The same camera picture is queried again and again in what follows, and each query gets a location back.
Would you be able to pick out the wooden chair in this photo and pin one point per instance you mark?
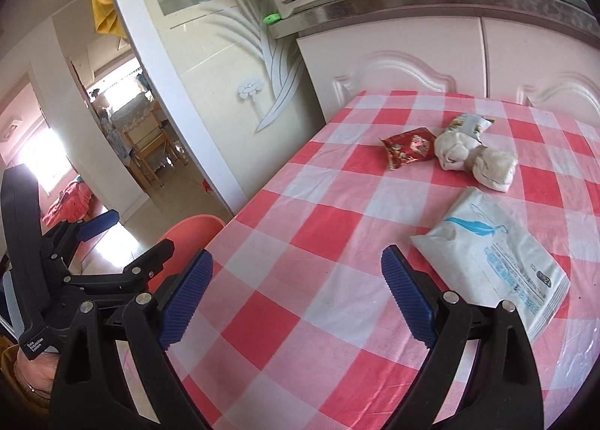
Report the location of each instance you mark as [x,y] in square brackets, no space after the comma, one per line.
[150,148]

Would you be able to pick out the small green lid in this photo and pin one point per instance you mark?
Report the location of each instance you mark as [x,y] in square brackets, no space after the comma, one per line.
[272,18]

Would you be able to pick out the crumpled white tissue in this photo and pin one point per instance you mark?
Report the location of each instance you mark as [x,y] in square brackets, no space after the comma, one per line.
[497,167]

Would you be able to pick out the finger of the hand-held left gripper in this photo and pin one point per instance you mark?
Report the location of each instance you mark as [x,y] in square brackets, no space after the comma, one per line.
[140,263]
[98,222]

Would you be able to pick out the table with lace cloth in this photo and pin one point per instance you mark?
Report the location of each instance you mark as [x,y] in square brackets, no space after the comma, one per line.
[133,111]

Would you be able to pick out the person's left hand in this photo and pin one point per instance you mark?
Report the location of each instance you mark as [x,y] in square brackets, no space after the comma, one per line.
[33,373]

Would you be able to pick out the white cabinet door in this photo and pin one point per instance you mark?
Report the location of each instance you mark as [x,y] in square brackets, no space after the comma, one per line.
[398,45]
[539,50]

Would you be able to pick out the red checked tablecloth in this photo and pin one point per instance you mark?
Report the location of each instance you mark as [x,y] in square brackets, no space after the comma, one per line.
[304,223]

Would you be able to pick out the red cloth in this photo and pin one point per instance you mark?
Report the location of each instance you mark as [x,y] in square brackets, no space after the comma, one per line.
[70,205]

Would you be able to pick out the red snack wrapper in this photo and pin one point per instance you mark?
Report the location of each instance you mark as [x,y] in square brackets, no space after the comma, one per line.
[412,146]

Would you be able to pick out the glass partition with etched flower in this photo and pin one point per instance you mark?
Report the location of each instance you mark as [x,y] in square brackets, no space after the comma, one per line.
[211,73]

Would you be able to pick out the orange plastic stool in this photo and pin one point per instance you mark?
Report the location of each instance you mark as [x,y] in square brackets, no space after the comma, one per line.
[187,230]

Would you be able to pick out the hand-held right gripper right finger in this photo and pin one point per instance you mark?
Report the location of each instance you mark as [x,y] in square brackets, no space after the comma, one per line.
[405,294]

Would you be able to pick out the green and white snack wrapper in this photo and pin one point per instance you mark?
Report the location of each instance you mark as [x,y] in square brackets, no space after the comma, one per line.
[471,123]

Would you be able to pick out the white packet with blue print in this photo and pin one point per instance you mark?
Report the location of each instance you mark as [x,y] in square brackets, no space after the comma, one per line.
[492,251]

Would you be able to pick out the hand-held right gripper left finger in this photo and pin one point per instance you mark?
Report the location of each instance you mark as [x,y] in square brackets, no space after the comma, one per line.
[185,298]

